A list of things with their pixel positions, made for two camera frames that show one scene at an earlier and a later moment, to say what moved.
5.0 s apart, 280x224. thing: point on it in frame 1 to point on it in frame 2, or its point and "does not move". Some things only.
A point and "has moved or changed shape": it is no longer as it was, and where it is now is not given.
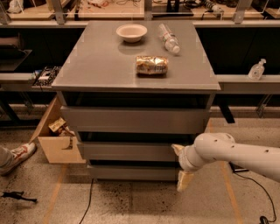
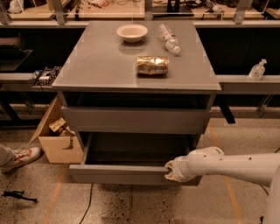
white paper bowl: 131,32 does not move
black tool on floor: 17,195 does not move
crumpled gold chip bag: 151,66 does not move
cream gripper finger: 178,149 to 171,164
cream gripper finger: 184,179 to 171,176
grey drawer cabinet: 129,91 does not move
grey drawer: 128,151 has moved or changed shape
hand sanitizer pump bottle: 257,71 does not move
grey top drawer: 137,119 does not move
